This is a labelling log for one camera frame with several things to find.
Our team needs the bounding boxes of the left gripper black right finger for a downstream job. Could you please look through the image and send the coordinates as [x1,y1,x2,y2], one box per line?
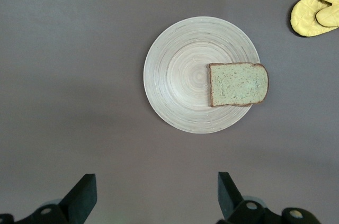
[216,172,322,224]

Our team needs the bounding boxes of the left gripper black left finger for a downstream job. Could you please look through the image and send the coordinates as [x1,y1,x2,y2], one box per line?
[0,173,97,224]

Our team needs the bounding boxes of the slice of brown bread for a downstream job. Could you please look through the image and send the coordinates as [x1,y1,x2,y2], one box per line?
[208,62,270,108]

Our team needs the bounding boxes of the round light wooden plate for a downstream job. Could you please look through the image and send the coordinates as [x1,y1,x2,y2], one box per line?
[143,16,262,135]

